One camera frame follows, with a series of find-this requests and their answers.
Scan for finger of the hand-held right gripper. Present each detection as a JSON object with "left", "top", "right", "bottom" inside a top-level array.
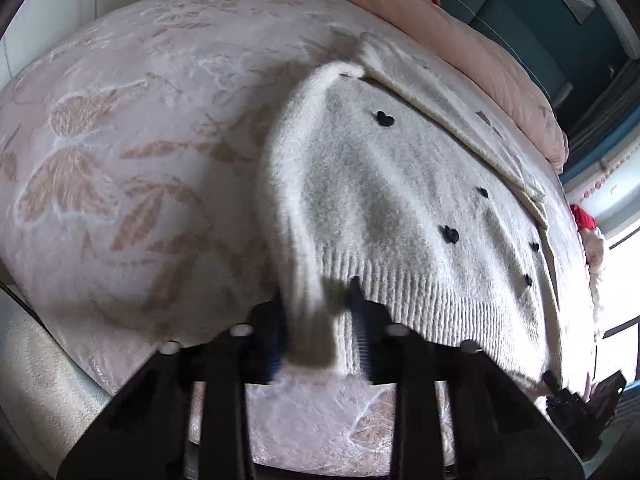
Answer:
[{"left": 542, "top": 369, "right": 602, "bottom": 457}]

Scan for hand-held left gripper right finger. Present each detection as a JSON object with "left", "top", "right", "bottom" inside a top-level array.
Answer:
[{"left": 349, "top": 276, "right": 584, "bottom": 480}]

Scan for red and white plush toy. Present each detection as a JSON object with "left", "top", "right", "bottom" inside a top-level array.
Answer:
[{"left": 571, "top": 204, "right": 609, "bottom": 341}]

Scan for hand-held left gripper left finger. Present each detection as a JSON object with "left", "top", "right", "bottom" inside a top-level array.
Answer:
[{"left": 56, "top": 299, "right": 292, "bottom": 480}]

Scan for white fuzzy cardigan black buttons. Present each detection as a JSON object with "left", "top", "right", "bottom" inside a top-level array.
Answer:
[{"left": 254, "top": 31, "right": 567, "bottom": 397}]

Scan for teal headboard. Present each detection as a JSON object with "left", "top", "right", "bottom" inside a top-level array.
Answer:
[{"left": 425, "top": 0, "right": 574, "bottom": 111}]

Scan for pink quilt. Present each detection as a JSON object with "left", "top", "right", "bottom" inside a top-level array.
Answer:
[{"left": 274, "top": 0, "right": 571, "bottom": 172}]

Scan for pink floral blanket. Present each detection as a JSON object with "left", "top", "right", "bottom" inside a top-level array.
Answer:
[{"left": 0, "top": 0, "right": 598, "bottom": 479}]

